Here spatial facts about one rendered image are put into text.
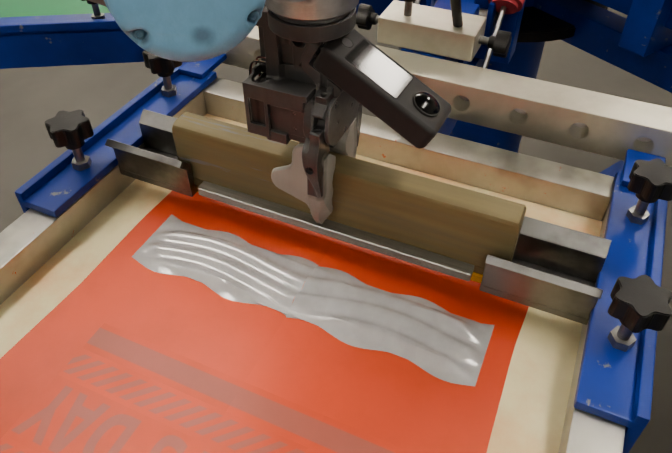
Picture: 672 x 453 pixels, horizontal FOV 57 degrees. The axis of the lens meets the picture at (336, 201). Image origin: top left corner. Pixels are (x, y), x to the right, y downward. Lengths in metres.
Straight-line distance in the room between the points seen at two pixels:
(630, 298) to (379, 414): 0.21
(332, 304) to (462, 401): 0.14
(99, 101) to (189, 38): 2.50
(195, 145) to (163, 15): 0.36
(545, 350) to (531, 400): 0.05
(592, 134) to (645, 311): 0.29
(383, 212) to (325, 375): 0.16
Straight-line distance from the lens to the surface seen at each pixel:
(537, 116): 0.75
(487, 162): 0.72
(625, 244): 0.65
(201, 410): 0.55
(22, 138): 2.70
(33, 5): 1.25
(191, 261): 0.65
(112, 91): 2.86
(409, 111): 0.50
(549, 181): 0.71
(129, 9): 0.30
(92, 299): 0.65
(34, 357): 0.62
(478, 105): 0.76
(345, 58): 0.50
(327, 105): 0.52
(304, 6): 0.48
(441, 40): 0.79
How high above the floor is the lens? 1.42
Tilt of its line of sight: 42 degrees down
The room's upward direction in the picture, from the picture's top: straight up
